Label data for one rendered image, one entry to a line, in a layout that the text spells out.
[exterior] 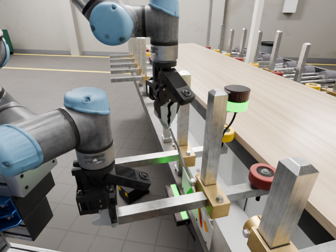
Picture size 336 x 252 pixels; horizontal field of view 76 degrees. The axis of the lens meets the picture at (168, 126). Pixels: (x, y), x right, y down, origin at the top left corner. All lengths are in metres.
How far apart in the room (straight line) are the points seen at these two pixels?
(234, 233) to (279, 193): 0.53
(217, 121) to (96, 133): 0.28
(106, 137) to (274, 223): 0.31
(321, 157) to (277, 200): 0.48
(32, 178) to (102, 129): 0.30
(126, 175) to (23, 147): 0.23
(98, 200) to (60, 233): 1.24
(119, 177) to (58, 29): 8.04
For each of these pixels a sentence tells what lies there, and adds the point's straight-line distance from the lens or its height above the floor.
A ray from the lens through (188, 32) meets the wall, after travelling 6.96.
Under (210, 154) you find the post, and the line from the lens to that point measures 0.57.
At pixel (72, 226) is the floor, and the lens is 1.75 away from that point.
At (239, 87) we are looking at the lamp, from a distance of 0.54.
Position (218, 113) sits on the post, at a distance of 0.51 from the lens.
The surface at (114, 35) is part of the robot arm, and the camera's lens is 0.44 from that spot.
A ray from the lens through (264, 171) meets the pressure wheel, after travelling 0.67.
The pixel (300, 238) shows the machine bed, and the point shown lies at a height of 0.77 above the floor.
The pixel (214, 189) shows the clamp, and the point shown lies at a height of 0.87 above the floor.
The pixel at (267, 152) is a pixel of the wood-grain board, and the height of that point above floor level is 0.90.
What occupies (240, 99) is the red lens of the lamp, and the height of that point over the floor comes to 1.13.
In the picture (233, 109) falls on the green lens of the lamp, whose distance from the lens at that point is 0.52.
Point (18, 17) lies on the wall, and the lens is 9.23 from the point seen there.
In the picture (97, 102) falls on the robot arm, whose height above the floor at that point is 1.17.
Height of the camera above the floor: 1.30
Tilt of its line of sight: 28 degrees down
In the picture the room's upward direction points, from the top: straight up
